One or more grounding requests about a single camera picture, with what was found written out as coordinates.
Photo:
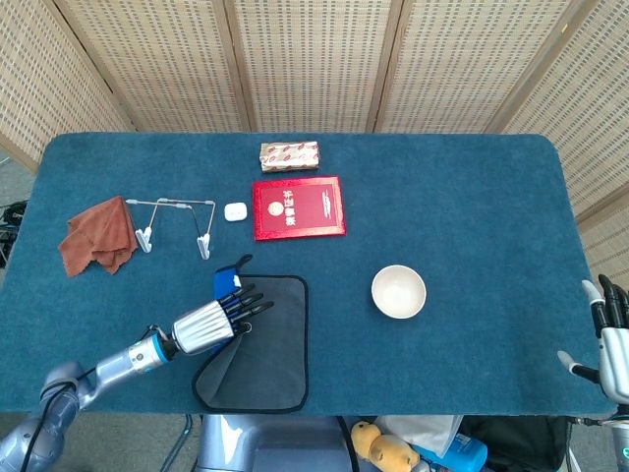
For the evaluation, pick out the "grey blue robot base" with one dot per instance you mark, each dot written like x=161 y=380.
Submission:
x=265 y=442

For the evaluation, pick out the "red certificate folder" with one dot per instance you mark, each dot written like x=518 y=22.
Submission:
x=299 y=209

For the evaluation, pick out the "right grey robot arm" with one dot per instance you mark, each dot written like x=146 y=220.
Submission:
x=621 y=447

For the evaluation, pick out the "yellow plush toy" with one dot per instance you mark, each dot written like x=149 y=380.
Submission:
x=381 y=447

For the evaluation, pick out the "white plastic bag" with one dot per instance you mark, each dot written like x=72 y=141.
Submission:
x=422 y=432

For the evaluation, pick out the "gold red patterned box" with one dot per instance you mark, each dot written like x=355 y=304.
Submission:
x=289 y=157

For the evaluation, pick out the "white earbuds case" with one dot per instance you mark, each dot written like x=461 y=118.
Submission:
x=235 y=212

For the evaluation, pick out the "rust brown cloth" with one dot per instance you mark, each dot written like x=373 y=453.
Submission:
x=100 y=231

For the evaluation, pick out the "black bag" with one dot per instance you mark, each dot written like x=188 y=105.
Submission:
x=521 y=442

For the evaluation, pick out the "grey and blue towel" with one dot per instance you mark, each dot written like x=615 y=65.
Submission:
x=275 y=354

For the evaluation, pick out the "white bowl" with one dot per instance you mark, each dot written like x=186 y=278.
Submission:
x=398 y=292

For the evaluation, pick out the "woven bamboo folding screen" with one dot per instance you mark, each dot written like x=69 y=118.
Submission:
x=314 y=64

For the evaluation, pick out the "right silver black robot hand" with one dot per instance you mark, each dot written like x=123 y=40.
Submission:
x=614 y=364

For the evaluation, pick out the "blue plastic package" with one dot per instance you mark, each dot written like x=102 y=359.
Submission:
x=464 y=454

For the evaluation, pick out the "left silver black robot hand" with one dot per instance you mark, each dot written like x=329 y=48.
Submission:
x=204 y=327

